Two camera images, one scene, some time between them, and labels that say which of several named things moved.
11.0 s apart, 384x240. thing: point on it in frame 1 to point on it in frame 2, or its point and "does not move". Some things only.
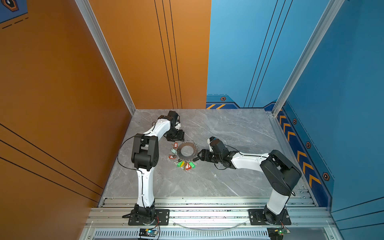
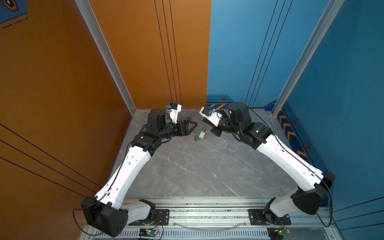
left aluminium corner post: x=87 y=12 does not move
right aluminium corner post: x=331 y=12 does not move
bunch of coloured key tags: x=186 y=165 to x=202 y=135
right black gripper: x=204 y=155 to x=215 y=131
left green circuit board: x=151 y=232 does not move
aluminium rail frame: x=210 y=218 does not move
